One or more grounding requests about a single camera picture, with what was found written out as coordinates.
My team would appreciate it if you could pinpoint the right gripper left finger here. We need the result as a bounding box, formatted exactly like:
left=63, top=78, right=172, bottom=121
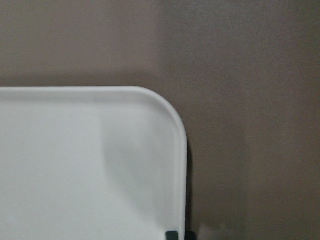
left=165, top=231, right=179, bottom=240

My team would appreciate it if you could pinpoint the cream rabbit tray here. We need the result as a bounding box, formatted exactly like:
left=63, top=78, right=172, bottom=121
left=0, top=86, right=188, bottom=240

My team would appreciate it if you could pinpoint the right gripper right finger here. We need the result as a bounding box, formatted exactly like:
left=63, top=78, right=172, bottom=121
left=185, top=231, right=196, bottom=240

